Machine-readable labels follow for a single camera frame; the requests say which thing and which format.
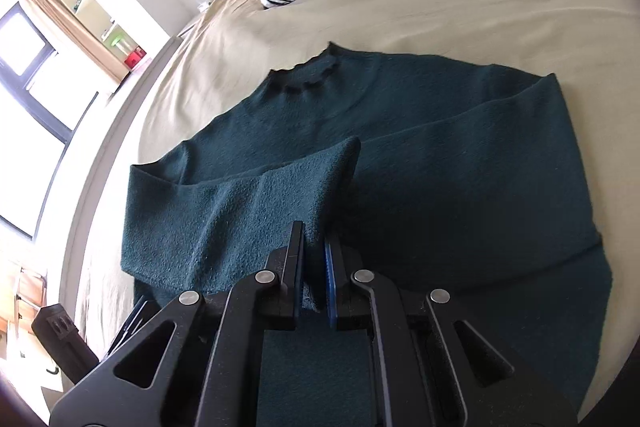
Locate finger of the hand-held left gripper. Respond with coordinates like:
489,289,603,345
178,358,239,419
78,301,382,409
106,297,162,359

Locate bed with beige sheet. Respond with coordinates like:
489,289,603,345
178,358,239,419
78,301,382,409
60,0,640,408

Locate beige curtain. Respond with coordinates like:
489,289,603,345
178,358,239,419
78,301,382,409
17,0,126,84

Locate black framed window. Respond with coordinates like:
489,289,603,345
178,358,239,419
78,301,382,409
0,2,99,239

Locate dark teal knit sweater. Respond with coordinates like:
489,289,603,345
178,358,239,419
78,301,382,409
120,41,615,427

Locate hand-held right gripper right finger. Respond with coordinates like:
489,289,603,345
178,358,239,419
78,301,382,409
324,239,582,427

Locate wooden chair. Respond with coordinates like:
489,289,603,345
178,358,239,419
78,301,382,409
0,259,49,344

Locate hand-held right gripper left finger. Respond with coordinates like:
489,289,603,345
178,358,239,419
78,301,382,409
50,221,305,427

